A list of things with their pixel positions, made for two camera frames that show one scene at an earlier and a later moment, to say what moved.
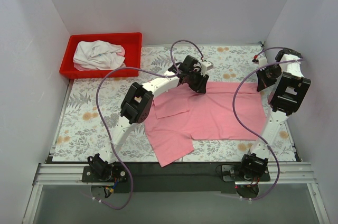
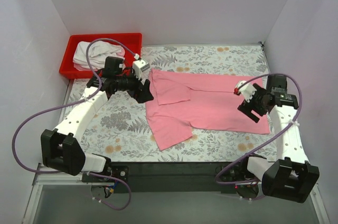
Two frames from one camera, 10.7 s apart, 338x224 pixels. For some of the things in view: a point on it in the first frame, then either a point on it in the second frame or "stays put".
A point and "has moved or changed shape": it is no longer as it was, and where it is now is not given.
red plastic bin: (131, 43) stays put
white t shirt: (99, 55) stays put
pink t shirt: (179, 114) has moved or changed shape
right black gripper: (266, 78) → (253, 102)
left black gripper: (198, 84) → (138, 90)
